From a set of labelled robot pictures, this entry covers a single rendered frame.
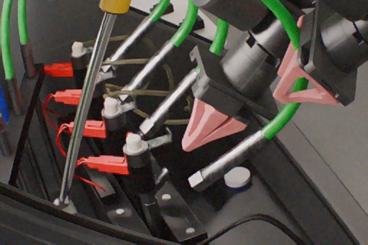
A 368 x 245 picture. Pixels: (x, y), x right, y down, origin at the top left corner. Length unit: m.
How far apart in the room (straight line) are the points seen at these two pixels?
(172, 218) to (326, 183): 0.22
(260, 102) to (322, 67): 0.18
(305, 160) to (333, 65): 0.40
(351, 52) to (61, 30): 0.59
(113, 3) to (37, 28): 0.72
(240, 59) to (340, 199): 0.29
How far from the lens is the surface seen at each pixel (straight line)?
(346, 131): 2.75
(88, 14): 1.24
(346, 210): 1.08
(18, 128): 1.07
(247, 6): 0.86
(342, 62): 0.77
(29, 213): 0.55
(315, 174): 1.14
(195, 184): 0.90
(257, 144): 0.87
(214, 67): 0.92
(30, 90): 1.14
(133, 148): 0.98
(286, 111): 0.86
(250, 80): 0.91
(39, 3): 1.20
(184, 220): 1.06
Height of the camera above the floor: 1.70
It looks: 35 degrees down
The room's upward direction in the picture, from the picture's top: 10 degrees counter-clockwise
